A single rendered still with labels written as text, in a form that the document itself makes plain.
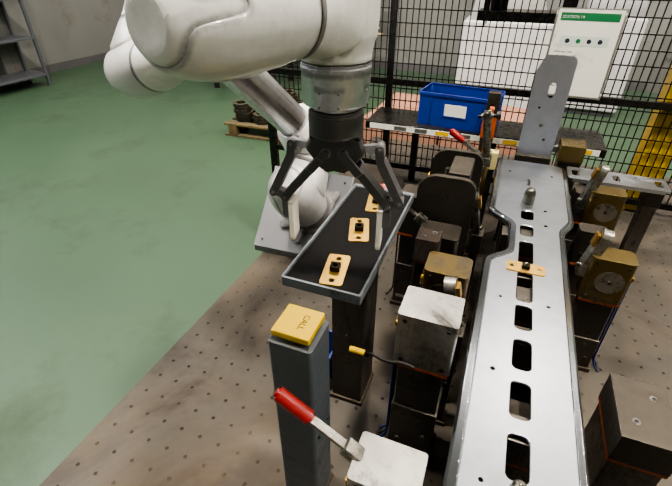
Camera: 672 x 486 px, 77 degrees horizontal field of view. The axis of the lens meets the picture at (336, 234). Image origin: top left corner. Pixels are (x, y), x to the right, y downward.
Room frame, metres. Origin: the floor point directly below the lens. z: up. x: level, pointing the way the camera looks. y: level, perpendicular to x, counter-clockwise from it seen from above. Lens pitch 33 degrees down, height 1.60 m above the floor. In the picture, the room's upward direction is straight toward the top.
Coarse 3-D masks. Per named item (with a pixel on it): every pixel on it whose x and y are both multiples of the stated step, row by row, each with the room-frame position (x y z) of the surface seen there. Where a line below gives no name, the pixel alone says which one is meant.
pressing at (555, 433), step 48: (528, 240) 0.90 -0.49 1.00; (480, 288) 0.71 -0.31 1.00; (480, 336) 0.57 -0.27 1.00; (528, 336) 0.57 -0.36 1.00; (480, 384) 0.46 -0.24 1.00; (528, 384) 0.46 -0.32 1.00; (576, 384) 0.47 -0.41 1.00; (480, 432) 0.38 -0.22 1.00; (528, 432) 0.38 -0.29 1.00; (576, 432) 0.38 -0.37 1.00; (528, 480) 0.31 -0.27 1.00; (576, 480) 0.31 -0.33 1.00
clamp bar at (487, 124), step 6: (486, 114) 1.26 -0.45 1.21; (492, 114) 1.27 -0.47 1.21; (498, 114) 1.25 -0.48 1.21; (486, 120) 1.26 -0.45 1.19; (498, 120) 1.26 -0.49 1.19; (486, 126) 1.26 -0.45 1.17; (486, 132) 1.26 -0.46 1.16; (486, 138) 1.26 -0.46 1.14; (486, 144) 1.25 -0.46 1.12; (486, 150) 1.25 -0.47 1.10; (486, 156) 1.25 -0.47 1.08
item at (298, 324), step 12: (288, 312) 0.47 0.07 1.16; (300, 312) 0.47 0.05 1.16; (312, 312) 0.47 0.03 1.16; (276, 324) 0.44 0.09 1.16; (288, 324) 0.44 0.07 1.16; (300, 324) 0.44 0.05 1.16; (312, 324) 0.44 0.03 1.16; (288, 336) 0.42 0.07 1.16; (300, 336) 0.42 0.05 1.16; (312, 336) 0.42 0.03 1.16
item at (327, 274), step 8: (336, 256) 0.61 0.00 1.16; (344, 256) 0.61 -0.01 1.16; (328, 264) 0.58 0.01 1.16; (336, 264) 0.57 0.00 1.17; (344, 264) 0.58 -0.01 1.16; (328, 272) 0.56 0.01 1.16; (336, 272) 0.56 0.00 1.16; (344, 272) 0.56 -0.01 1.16; (320, 280) 0.54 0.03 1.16; (328, 280) 0.54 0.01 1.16; (336, 280) 0.54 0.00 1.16
